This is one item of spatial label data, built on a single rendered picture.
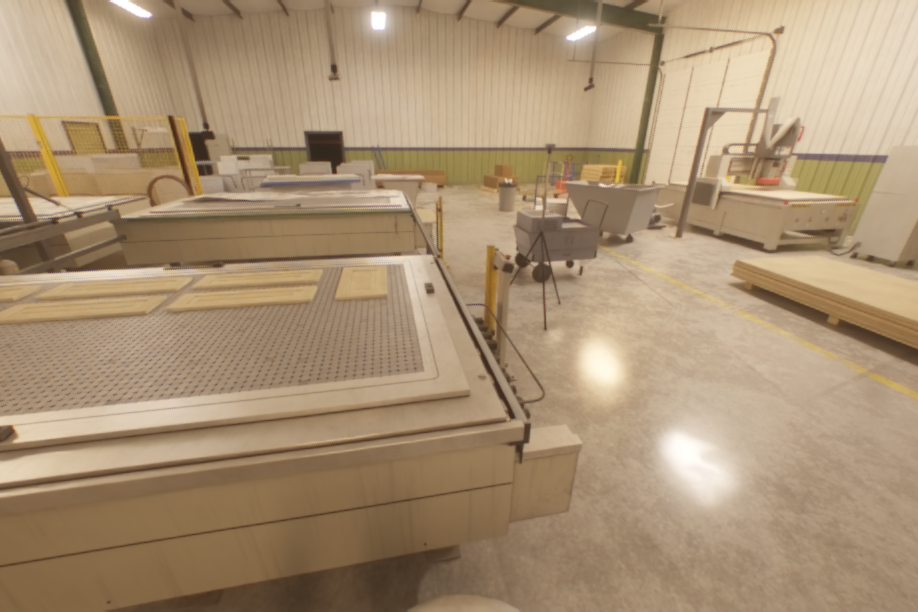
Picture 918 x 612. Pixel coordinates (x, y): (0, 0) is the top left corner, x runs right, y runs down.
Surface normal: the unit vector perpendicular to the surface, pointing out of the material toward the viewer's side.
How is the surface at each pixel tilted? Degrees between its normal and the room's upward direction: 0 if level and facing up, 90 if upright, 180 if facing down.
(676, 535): 0
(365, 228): 90
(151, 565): 90
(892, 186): 90
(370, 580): 0
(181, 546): 90
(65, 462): 0
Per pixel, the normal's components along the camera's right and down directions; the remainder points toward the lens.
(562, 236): 0.21, 0.39
